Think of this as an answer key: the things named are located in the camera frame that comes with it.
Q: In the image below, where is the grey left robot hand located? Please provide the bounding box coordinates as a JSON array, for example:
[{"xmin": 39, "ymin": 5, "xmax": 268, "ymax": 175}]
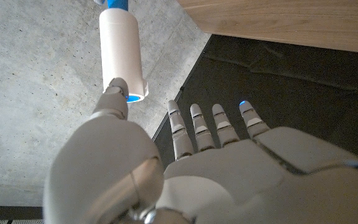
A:
[{"xmin": 42, "ymin": 77, "xmax": 358, "ymax": 224}]

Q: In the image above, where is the white lint roller blue handle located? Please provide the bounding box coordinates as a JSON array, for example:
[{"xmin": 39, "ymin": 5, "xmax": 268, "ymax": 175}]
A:
[{"xmin": 99, "ymin": 0, "xmax": 150, "ymax": 103}]

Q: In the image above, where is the black backdrop curtain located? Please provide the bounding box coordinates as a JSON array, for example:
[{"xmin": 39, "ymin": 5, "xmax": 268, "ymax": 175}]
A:
[{"xmin": 152, "ymin": 34, "xmax": 358, "ymax": 169}]

